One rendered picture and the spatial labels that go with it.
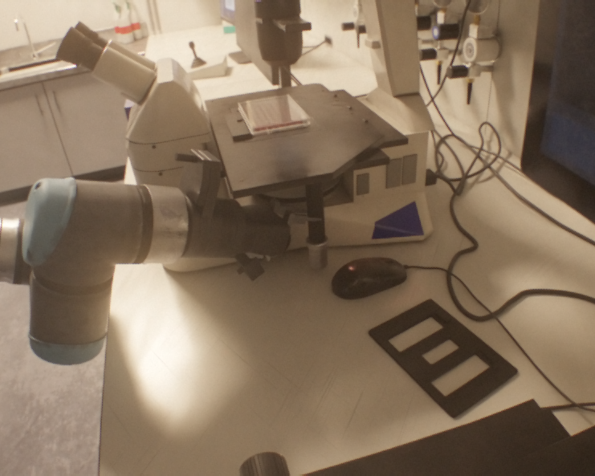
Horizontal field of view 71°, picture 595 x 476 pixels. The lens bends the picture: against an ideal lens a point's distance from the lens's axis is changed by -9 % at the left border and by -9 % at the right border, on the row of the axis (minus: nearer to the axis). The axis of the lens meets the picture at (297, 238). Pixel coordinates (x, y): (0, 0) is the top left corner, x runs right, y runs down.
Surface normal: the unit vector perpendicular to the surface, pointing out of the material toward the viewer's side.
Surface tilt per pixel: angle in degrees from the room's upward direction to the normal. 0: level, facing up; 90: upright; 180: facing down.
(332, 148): 0
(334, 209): 49
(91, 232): 80
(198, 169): 65
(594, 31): 93
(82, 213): 57
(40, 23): 90
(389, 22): 90
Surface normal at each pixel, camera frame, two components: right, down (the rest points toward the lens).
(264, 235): 0.23, 0.41
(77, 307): 0.51, 0.47
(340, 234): -0.06, 0.57
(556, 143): -0.96, 0.25
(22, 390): -0.07, -0.82
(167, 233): 0.59, 0.23
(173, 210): 0.59, -0.30
